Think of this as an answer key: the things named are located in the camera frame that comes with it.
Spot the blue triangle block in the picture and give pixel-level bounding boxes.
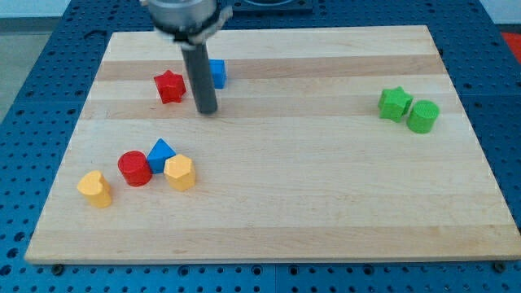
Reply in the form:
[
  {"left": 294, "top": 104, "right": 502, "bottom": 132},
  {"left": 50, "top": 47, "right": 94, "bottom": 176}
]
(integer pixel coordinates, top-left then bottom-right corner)
[{"left": 147, "top": 138, "right": 177, "bottom": 174}]

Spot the yellow heart block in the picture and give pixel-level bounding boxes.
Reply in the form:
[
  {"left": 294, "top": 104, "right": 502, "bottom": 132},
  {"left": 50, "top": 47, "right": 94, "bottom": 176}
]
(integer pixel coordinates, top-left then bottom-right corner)
[{"left": 77, "top": 170, "right": 112, "bottom": 208}]

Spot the blue cube block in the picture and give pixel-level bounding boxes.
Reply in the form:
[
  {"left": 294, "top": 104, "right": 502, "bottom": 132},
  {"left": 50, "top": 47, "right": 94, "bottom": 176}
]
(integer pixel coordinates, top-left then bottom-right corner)
[{"left": 209, "top": 59, "right": 227, "bottom": 90}]

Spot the red star block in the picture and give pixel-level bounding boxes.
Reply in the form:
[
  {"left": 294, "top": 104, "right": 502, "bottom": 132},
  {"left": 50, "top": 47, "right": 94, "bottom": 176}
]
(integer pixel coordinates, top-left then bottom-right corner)
[{"left": 154, "top": 70, "right": 186, "bottom": 104}]

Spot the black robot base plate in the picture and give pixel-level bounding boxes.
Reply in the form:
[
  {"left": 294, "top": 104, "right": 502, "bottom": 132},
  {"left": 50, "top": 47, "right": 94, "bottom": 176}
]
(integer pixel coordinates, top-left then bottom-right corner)
[{"left": 218, "top": 0, "right": 313, "bottom": 14}]

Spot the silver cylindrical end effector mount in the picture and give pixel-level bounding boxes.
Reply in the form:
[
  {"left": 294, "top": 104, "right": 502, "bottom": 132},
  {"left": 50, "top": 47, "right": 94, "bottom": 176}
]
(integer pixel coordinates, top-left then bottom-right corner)
[{"left": 142, "top": 0, "right": 233, "bottom": 45}]

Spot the light wooden board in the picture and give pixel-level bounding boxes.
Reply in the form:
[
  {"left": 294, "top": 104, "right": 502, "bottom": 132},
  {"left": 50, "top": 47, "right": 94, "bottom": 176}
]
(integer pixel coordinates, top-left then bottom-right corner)
[{"left": 25, "top": 25, "right": 520, "bottom": 265}]

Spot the red cylinder block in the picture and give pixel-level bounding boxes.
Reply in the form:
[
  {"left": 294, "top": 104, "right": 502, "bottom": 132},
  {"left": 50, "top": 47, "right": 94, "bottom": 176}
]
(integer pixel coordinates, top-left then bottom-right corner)
[{"left": 117, "top": 151, "right": 152, "bottom": 187}]

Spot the green star block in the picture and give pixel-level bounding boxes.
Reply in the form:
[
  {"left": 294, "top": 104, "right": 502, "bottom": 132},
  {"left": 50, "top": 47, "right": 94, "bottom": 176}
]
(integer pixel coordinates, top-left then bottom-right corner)
[{"left": 378, "top": 86, "right": 414, "bottom": 123}]

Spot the green cylinder block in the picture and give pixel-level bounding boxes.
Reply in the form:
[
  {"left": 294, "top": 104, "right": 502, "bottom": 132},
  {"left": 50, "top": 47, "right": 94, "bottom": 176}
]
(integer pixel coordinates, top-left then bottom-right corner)
[{"left": 406, "top": 100, "right": 440, "bottom": 133}]

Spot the yellow hexagon block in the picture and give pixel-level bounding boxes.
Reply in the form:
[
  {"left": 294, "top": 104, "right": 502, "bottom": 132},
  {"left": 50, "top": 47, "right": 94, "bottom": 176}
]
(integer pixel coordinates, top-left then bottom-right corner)
[{"left": 164, "top": 154, "right": 196, "bottom": 191}]

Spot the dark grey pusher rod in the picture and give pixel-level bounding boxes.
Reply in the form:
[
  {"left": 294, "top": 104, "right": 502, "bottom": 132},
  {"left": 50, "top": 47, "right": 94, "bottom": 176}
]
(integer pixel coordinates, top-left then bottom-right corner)
[{"left": 182, "top": 44, "right": 218, "bottom": 115}]

